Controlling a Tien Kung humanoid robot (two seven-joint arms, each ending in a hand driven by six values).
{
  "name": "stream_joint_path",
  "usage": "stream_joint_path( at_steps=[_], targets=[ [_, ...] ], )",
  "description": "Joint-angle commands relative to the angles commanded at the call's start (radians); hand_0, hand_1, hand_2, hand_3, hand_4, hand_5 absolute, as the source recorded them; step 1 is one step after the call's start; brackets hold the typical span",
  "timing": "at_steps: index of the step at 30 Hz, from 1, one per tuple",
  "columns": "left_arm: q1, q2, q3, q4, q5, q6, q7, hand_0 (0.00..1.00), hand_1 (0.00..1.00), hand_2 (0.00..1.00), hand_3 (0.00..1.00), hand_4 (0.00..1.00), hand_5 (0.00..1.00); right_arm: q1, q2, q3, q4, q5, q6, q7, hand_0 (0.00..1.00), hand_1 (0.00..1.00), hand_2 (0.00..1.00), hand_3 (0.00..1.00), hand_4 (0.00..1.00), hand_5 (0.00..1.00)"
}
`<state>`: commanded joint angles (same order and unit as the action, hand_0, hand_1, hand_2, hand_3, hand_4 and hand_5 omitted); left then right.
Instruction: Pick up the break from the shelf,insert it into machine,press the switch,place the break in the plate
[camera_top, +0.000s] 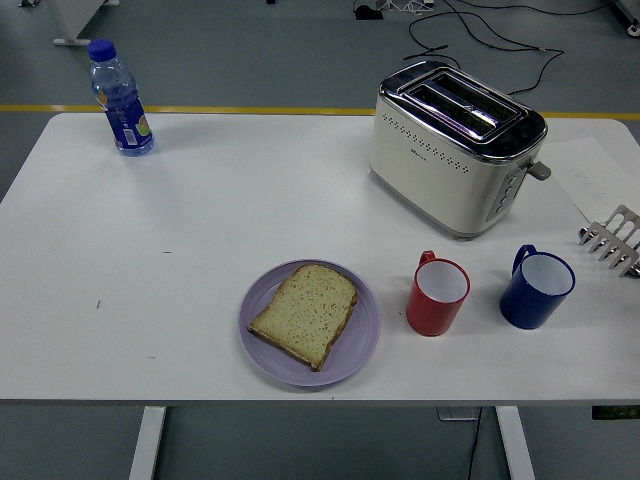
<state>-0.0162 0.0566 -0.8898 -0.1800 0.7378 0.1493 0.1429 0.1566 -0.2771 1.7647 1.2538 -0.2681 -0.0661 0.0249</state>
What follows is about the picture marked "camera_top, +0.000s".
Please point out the slice of brown-crust bread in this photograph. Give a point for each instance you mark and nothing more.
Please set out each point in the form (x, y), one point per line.
(307, 315)

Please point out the cream and chrome toaster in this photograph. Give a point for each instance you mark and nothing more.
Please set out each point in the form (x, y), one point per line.
(430, 165)

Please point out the lilac round plate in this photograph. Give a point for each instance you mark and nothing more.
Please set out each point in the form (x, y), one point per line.
(350, 360)

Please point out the red mug white inside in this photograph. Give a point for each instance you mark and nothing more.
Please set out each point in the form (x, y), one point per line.
(430, 315)

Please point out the blue mug white inside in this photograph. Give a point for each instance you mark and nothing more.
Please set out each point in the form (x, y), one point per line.
(525, 305)

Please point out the blue-capped plastic water bottle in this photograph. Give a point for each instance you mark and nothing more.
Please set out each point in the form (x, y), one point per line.
(125, 120)

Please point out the white table leg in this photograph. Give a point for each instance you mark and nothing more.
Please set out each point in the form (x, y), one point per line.
(515, 445)
(147, 445)

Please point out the white paper sheet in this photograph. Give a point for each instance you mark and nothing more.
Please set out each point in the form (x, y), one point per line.
(585, 170)

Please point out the metal toast rack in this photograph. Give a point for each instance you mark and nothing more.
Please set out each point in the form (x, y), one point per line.
(625, 225)

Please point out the white desk foot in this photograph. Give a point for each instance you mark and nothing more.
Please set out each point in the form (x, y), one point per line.
(70, 41)

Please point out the black table control panel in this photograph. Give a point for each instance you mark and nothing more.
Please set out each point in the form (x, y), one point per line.
(615, 412)

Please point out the grey under-table bracket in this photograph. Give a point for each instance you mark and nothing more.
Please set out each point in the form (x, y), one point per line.
(457, 413)

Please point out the white furniture frame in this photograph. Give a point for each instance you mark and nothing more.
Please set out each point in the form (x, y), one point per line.
(631, 12)

